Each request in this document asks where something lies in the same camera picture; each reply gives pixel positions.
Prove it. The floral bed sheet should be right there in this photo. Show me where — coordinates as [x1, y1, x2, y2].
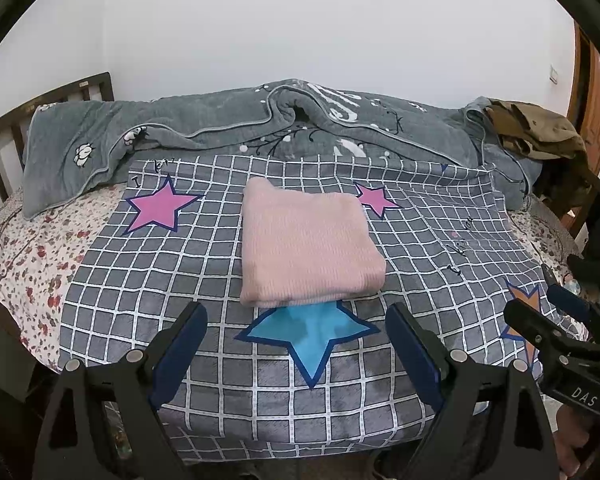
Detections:
[0, 182, 588, 376]

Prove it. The pink knit sweater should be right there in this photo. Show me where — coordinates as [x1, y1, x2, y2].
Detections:
[239, 176, 387, 308]

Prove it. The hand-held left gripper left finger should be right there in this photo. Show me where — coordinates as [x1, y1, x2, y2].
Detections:
[32, 301, 208, 480]

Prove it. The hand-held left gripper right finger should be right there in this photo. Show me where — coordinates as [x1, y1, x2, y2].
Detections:
[385, 302, 561, 480]

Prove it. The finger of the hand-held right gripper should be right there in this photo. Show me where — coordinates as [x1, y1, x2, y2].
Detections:
[540, 262, 600, 341]
[503, 300, 600, 361]

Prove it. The dark wooden headboard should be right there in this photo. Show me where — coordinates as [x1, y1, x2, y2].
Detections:
[0, 72, 116, 231]

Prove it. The grey checked star blanket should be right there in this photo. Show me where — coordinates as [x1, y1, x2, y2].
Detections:
[60, 154, 588, 453]

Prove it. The grey printed quilt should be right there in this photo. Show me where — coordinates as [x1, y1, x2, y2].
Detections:
[22, 79, 543, 221]

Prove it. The dark wooden chair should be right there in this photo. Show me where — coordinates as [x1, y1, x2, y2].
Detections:
[532, 152, 600, 241]

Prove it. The person's right hand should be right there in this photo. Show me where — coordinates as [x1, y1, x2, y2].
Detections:
[555, 402, 600, 480]

